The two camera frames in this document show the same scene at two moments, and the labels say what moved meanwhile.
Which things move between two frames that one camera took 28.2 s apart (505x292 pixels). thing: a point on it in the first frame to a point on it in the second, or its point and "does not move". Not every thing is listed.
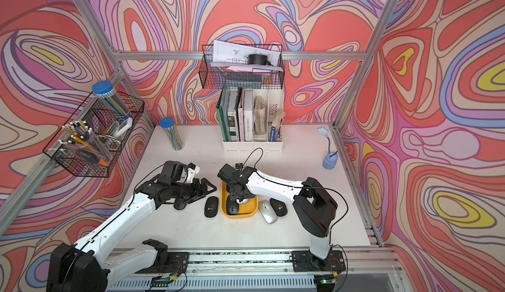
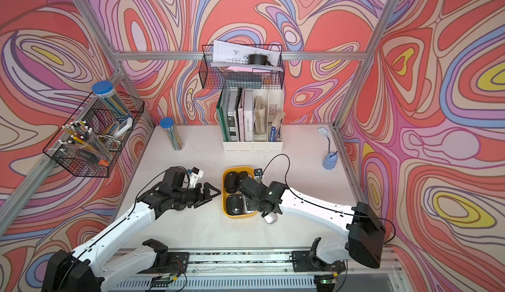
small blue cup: x=331 y=159 does not move
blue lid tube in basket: x=104 y=89 does not move
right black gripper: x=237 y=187 to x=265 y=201
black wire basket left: x=92 y=141 does not move
